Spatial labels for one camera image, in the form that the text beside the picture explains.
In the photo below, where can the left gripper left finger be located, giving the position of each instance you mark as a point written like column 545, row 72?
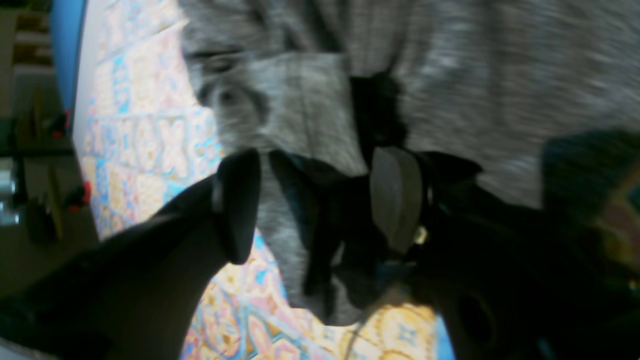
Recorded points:
column 133, row 296

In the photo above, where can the patterned tablecloth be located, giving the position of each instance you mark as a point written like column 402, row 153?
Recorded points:
column 142, row 138

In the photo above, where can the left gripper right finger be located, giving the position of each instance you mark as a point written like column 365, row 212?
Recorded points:
column 509, row 282

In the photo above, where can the grey t-shirt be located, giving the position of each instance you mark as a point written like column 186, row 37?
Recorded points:
column 543, row 93

